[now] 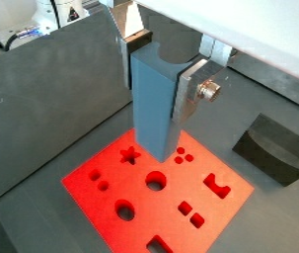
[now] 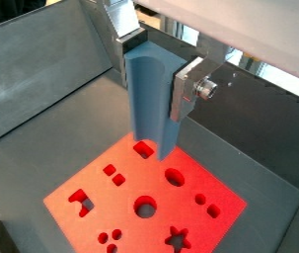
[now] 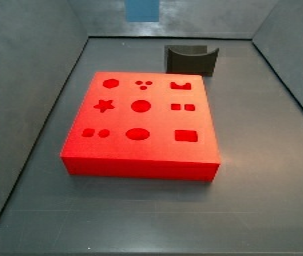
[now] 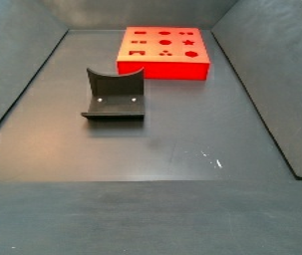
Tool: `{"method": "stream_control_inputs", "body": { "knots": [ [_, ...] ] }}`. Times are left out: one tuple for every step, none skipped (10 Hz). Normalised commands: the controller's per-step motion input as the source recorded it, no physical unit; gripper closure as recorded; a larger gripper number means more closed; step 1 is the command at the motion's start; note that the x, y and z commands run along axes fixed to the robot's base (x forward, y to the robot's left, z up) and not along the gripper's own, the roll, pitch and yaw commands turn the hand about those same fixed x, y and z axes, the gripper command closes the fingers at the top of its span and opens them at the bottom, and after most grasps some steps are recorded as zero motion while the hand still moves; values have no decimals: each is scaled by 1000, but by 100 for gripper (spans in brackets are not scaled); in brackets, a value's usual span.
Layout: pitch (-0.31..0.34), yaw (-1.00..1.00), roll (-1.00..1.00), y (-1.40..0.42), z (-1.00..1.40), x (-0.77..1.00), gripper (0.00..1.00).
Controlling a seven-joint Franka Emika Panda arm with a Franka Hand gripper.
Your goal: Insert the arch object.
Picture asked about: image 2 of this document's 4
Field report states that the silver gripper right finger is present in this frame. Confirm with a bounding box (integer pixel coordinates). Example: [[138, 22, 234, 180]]
[[170, 35, 229, 123]]

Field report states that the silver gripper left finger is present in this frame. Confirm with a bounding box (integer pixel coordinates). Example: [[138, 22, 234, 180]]
[[96, 0, 146, 87]]

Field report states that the red shape sorter board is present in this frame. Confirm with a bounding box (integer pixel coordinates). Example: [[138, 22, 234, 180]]
[[44, 134, 247, 253]]

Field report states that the grey bin enclosure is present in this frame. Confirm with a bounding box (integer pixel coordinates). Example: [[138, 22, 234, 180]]
[[0, 0, 299, 253]]

